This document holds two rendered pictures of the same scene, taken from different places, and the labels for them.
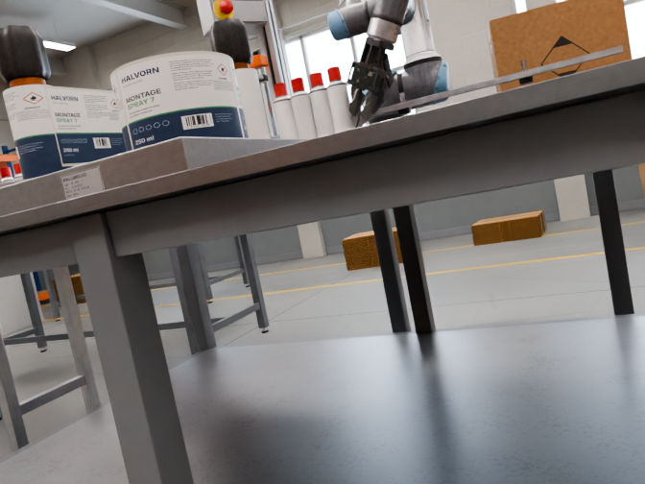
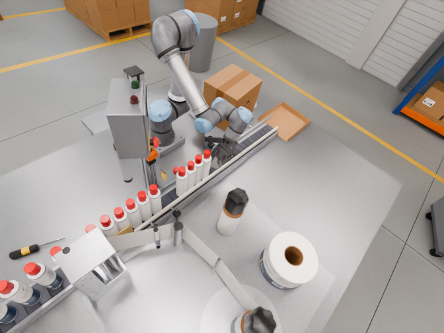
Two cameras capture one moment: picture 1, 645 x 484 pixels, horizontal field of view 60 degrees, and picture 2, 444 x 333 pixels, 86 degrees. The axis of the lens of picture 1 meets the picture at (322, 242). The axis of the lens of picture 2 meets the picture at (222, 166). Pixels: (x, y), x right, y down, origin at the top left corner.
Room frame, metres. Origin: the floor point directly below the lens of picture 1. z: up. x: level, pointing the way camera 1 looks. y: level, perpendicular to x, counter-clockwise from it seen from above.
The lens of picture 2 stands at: (1.26, 0.61, 1.94)
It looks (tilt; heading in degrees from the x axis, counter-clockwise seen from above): 52 degrees down; 278
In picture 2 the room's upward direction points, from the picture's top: 14 degrees clockwise
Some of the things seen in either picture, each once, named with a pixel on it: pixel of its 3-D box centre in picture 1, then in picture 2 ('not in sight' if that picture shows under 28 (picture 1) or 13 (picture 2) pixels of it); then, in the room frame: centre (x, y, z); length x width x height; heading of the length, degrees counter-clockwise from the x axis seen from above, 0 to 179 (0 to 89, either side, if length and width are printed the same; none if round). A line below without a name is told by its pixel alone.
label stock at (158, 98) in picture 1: (182, 113); (287, 261); (0.95, 0.19, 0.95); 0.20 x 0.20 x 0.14
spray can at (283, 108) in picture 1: (287, 122); (181, 182); (1.51, 0.03, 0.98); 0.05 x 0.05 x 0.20
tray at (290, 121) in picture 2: not in sight; (284, 120); (1.10, -0.84, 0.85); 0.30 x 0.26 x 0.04; 65
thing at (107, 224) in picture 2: not in sight; (110, 229); (1.66, 0.35, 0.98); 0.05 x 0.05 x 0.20
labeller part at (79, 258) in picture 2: not in sight; (85, 254); (1.62, 0.48, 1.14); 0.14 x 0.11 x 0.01; 65
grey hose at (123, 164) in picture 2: not in sight; (123, 163); (1.68, 0.17, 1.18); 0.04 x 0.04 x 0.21
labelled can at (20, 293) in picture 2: not in sight; (18, 292); (1.80, 0.64, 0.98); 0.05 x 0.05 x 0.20
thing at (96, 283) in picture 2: not in sight; (95, 264); (1.62, 0.48, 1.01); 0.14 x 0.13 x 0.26; 65
